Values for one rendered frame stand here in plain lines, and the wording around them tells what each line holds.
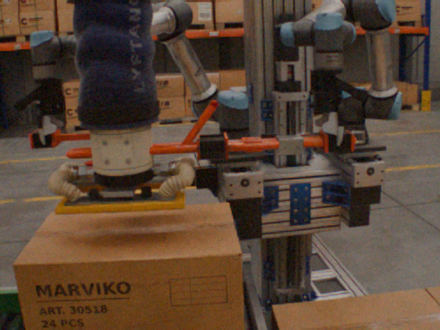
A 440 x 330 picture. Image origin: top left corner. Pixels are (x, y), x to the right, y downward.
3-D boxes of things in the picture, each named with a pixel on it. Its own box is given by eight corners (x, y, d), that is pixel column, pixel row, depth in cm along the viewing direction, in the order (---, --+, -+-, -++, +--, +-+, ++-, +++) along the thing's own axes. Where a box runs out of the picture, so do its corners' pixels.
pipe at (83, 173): (55, 199, 123) (52, 178, 122) (77, 174, 147) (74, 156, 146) (183, 193, 125) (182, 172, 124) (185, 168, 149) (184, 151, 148)
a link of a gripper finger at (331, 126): (321, 146, 133) (318, 114, 134) (342, 146, 133) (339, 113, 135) (324, 145, 130) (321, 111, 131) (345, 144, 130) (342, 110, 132)
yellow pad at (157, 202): (54, 215, 122) (51, 197, 121) (63, 203, 132) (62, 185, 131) (184, 209, 124) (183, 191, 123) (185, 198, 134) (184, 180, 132)
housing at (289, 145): (279, 155, 134) (279, 139, 133) (275, 150, 140) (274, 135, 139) (303, 154, 134) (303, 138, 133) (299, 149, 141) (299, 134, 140)
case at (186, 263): (37, 389, 130) (11, 264, 120) (68, 314, 168) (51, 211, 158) (245, 377, 134) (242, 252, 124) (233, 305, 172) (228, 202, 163)
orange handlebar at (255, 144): (27, 164, 130) (26, 152, 129) (56, 142, 159) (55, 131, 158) (359, 147, 135) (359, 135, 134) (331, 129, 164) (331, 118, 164)
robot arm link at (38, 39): (59, 29, 149) (33, 31, 144) (62, 63, 152) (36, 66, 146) (50, 31, 155) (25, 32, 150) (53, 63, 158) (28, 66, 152)
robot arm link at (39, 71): (29, 67, 148) (37, 65, 156) (31, 81, 149) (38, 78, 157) (52, 65, 148) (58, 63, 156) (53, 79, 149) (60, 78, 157)
